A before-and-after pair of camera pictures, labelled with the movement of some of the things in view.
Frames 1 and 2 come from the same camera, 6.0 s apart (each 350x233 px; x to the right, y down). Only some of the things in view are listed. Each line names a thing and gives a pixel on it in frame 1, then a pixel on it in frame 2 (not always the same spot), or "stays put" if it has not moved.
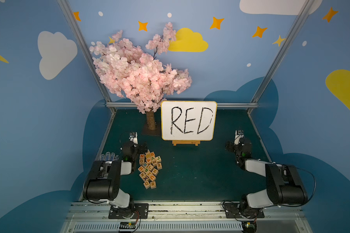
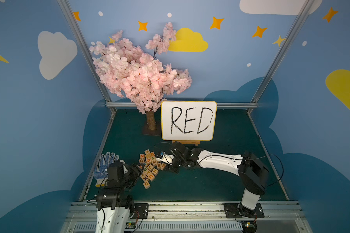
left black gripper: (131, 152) to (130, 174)
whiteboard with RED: (188, 120) stays put
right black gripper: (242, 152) to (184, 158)
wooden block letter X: (145, 177) stays put
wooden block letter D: (147, 184) stays put
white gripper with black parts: (238, 134) to (166, 158)
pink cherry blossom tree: (139, 75) stays put
